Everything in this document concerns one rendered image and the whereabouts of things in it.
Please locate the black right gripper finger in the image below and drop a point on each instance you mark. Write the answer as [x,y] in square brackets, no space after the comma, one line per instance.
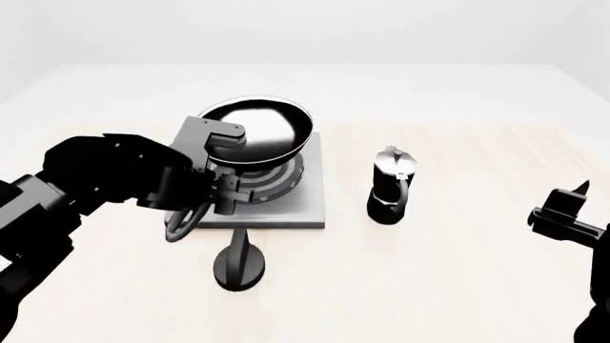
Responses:
[583,187]
[562,202]

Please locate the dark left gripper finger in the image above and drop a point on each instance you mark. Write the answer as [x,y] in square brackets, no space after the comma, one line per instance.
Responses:
[233,202]
[228,180]

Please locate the black frying pan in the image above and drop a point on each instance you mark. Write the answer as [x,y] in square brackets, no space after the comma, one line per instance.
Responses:
[267,128]

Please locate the black stove knob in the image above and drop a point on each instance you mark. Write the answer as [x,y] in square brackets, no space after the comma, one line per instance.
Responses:
[239,264]

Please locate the grey stove with coil burner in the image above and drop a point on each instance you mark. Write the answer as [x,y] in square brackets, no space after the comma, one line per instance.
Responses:
[305,200]

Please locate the black moka pot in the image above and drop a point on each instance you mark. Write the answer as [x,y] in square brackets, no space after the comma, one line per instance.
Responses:
[388,189]

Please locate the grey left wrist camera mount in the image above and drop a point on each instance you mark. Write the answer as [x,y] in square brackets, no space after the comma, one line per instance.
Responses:
[202,137]

